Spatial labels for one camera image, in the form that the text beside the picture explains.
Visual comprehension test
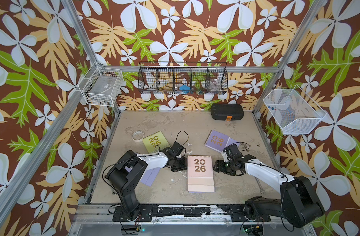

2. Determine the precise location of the pink 2026 calendar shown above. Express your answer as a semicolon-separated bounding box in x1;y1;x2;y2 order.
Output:
187;155;215;192

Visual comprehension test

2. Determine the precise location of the green 2026 desk calendar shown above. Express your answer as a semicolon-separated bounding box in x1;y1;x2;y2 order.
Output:
143;131;170;153

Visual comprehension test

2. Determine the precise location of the purple 2026 calendar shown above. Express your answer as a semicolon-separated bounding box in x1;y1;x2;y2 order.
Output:
189;191;215;194
205;130;238;153
140;168;161;187

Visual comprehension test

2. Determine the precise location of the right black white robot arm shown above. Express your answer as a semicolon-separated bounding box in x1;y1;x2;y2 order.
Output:
213;144;325;228

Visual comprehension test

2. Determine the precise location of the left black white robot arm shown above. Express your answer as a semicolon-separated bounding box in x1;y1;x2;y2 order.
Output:
106;142;187;220

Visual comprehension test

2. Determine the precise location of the silver wrench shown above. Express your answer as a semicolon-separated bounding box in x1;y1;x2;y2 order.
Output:
255;178;265;194

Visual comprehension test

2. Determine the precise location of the clear round lid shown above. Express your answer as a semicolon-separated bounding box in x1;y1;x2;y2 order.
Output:
131;130;145;142

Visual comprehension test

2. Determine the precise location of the black hard case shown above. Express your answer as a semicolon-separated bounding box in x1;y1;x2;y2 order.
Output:
210;104;244;121

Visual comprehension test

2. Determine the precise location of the blue object in basket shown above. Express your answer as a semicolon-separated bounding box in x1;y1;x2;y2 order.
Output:
180;85;191;94

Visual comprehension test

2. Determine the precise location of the white mesh basket right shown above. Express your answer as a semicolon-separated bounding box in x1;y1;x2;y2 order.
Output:
263;86;327;135

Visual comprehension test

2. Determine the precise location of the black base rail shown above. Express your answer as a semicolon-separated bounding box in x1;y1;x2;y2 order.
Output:
108;204;270;223

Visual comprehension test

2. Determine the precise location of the black wire basket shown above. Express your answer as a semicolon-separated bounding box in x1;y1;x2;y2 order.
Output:
137;62;228;95

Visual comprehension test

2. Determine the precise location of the white wire basket left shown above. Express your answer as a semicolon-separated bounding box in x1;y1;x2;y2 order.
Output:
79;66;124;107

